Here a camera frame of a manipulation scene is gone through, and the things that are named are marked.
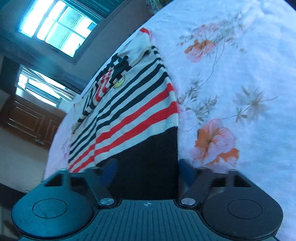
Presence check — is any balcony window with curtain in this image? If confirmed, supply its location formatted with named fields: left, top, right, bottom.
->
left=16, top=65, right=77, bottom=113

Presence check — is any floral white bed sheet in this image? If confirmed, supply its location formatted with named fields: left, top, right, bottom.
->
left=43, top=0, right=296, bottom=241

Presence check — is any blue grey left curtain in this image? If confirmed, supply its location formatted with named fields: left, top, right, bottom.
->
left=0, top=29, right=93, bottom=93

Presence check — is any large bedroom window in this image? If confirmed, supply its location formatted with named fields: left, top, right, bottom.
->
left=18, top=1, right=123, bottom=58

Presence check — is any striped knit children's sweater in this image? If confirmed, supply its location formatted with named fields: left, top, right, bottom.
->
left=68, top=28, right=178, bottom=200

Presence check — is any brown wooden door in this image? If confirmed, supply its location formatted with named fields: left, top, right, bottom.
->
left=1, top=93, right=66, bottom=150

